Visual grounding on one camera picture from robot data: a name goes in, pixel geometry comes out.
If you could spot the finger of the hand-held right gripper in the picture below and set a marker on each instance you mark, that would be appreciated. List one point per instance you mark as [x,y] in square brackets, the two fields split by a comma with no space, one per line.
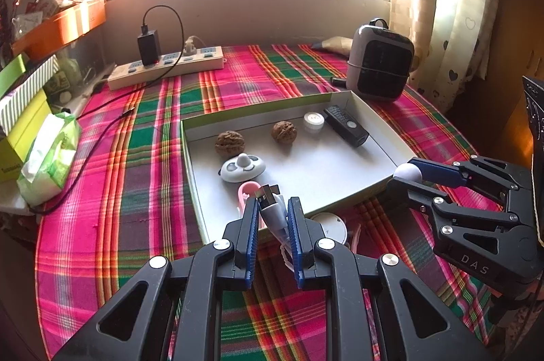
[442,174]
[425,196]

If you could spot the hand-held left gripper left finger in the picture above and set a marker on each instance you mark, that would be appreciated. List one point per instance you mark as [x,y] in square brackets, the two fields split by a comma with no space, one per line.
[253,242]

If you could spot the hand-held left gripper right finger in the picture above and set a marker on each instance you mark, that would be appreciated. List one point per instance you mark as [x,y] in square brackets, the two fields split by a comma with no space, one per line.
[295,242]

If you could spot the small white ball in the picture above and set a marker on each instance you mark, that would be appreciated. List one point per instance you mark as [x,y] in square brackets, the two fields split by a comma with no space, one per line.
[407,175]

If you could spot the pink plastic clip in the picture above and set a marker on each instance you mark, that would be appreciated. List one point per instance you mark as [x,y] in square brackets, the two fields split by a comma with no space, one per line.
[246,193]

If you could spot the white grey oval gadget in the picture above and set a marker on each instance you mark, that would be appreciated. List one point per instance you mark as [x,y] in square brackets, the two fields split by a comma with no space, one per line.
[242,169]

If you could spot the white box lid tray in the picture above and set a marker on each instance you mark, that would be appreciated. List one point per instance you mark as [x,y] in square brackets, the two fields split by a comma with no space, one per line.
[331,169]

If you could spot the black remote control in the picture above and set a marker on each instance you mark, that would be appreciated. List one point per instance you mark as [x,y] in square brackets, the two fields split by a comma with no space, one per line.
[345,126]

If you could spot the brown walnut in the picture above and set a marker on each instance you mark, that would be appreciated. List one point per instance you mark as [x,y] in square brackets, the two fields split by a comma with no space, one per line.
[284,131]
[229,144]

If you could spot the white round disc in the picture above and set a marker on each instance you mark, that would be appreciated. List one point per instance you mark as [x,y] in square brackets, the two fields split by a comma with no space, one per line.
[329,227]

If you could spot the grey space heater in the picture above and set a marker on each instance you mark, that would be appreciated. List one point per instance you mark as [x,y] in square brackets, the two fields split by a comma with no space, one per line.
[380,63]

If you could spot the small black object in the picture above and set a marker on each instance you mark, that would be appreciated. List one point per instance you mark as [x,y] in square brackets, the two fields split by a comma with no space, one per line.
[338,81]

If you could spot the plaid tablecloth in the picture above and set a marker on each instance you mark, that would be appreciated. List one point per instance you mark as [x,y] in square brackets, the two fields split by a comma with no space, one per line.
[127,174]

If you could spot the beige cloth pouch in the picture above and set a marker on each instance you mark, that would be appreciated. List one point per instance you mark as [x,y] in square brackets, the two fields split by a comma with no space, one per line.
[333,44]

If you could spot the heart print curtain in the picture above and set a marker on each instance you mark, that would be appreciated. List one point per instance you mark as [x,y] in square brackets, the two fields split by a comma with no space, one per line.
[459,4]

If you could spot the white power strip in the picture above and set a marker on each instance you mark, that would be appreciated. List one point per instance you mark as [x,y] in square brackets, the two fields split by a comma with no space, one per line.
[170,65]

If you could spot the green tissue pack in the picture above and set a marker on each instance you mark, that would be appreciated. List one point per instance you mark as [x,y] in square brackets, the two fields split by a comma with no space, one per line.
[51,161]

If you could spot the black charger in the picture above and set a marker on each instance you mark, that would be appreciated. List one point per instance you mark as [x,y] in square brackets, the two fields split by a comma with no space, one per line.
[148,46]

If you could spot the yellow green box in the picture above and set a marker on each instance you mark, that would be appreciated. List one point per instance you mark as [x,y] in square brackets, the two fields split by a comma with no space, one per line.
[17,140]

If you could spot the striped box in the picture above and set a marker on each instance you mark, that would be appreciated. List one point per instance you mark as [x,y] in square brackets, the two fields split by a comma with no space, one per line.
[29,93]

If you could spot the orange box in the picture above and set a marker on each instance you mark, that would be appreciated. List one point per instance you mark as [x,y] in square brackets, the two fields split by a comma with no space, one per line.
[63,23]

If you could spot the lime green box lid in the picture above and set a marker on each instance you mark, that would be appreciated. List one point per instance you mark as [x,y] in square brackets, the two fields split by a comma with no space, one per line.
[10,76]

